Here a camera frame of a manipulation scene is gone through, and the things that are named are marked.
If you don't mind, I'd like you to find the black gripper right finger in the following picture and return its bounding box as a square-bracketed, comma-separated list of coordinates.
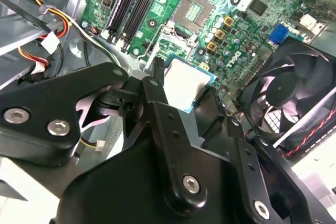
[194, 87, 331, 224]

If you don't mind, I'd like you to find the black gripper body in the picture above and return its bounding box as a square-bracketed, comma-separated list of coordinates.
[49, 87, 259, 224]

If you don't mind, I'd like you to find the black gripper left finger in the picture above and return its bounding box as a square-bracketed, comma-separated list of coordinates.
[0, 56, 208, 211]

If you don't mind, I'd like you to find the CPU with silver top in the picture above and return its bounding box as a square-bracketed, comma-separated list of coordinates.
[162, 53, 218, 114]

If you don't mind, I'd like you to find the metal socket cover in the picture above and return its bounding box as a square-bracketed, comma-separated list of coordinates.
[144, 23, 200, 78]

